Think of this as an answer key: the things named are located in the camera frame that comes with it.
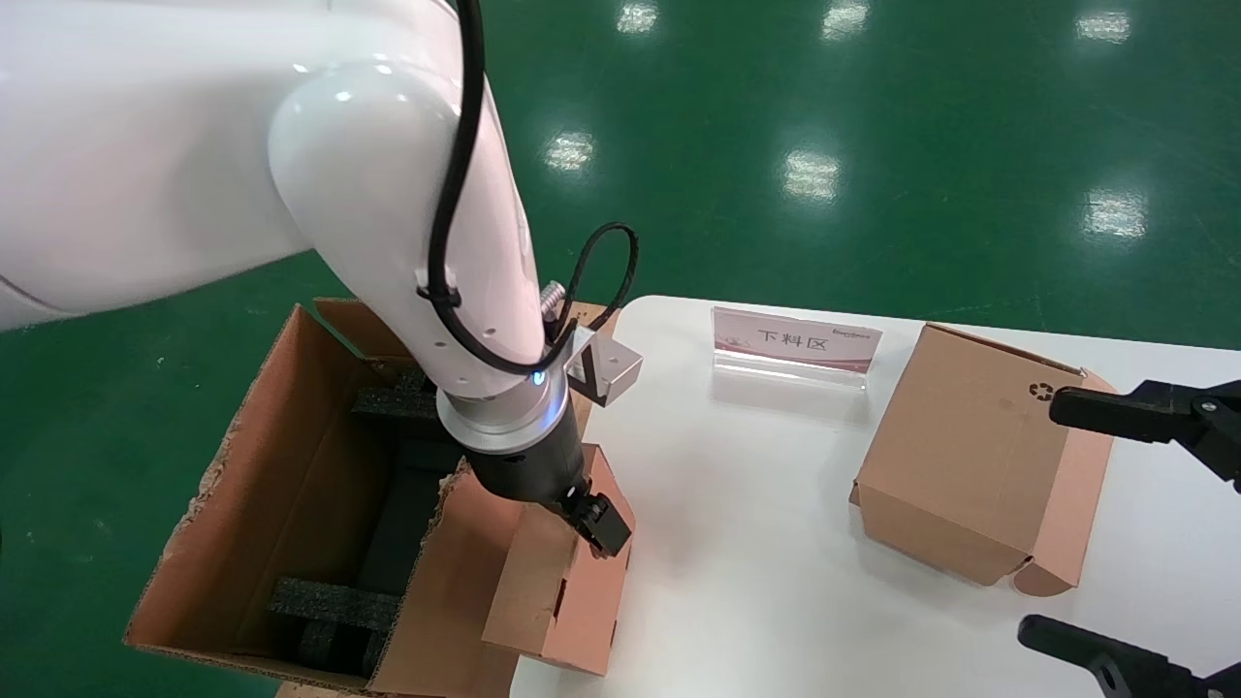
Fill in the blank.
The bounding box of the wooden board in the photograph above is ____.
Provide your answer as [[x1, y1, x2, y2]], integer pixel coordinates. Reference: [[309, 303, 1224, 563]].
[[276, 299, 623, 698]]

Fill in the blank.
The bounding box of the cardboard box with recycling mark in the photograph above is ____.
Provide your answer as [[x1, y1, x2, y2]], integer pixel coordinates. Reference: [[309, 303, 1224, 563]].
[[850, 323, 1116, 597]]

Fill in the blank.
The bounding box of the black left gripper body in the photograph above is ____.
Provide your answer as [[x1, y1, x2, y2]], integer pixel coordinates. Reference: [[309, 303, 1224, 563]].
[[463, 425, 592, 507]]

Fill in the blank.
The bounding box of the black camera cable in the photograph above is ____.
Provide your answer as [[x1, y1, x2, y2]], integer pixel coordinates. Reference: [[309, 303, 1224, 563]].
[[557, 221, 641, 335]]

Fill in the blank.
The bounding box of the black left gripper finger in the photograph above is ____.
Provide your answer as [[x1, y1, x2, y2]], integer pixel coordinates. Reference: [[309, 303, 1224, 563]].
[[562, 482, 637, 559]]

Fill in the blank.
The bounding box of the big open cardboard box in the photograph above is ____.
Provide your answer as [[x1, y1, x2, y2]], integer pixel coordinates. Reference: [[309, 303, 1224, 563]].
[[124, 296, 621, 698]]

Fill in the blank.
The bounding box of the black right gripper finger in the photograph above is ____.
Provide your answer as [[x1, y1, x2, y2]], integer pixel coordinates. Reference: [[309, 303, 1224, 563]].
[[1049, 380, 1241, 495], [1018, 615, 1241, 698]]

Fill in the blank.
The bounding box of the small cardboard box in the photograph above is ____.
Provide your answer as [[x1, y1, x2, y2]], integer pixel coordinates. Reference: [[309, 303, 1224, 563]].
[[482, 444, 637, 677]]

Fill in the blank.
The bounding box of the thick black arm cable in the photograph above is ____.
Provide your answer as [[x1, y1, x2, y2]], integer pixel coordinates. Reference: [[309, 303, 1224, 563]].
[[417, 0, 583, 379]]

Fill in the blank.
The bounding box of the acrylic sign with Chinese text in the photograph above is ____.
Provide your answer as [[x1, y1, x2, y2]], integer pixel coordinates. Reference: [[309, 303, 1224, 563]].
[[711, 306, 883, 394]]

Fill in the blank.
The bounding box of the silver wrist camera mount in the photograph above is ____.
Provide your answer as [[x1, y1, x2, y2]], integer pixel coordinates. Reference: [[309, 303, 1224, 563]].
[[557, 325, 644, 408]]

